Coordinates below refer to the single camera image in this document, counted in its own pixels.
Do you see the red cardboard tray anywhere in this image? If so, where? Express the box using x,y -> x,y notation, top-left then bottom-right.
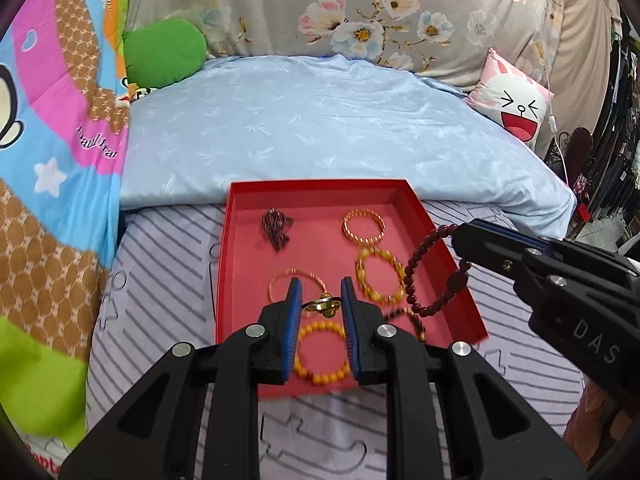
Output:
216,180 -> 488,400

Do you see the green plush pillow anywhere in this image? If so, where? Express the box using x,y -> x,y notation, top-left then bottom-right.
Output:
124,18 -> 207,89

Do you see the pink cartoon face cushion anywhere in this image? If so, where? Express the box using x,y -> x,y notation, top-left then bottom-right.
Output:
465,48 -> 554,150

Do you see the light blue quilt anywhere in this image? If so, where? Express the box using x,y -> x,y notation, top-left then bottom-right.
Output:
120,55 -> 576,237

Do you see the grey striped bed sheet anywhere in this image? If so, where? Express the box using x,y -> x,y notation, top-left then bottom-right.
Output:
86,205 -> 585,479

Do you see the garnet multi-strand bracelet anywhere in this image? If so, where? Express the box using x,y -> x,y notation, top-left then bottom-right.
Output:
259,208 -> 295,253

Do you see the yellow jade gold bracelet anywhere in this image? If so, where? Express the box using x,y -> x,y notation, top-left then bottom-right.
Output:
354,246 -> 407,307

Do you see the thin gold bangle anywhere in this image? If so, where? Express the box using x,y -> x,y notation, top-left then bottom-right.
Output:
267,268 -> 329,306

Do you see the plain gold ring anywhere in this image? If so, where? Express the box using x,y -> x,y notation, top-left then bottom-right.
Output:
301,292 -> 343,320

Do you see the gold woven cuff bangle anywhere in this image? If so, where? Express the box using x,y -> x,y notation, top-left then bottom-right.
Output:
342,208 -> 386,247

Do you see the yellow amber bead bracelet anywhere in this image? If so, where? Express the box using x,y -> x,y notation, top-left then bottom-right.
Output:
293,320 -> 353,387

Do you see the cartoon monkey colourful blanket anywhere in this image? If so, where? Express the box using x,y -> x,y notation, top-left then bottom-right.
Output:
1,0 -> 129,479

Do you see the dark red chair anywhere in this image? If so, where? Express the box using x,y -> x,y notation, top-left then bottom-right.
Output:
544,127 -> 593,181

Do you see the dark red bead bracelet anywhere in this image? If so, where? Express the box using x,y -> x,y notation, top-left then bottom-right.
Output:
402,223 -> 473,319

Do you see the white charging cable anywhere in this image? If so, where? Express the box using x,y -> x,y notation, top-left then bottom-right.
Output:
529,0 -> 574,187

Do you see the dark brown bead bracelet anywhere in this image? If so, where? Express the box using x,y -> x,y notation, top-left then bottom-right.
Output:
384,306 -> 428,344

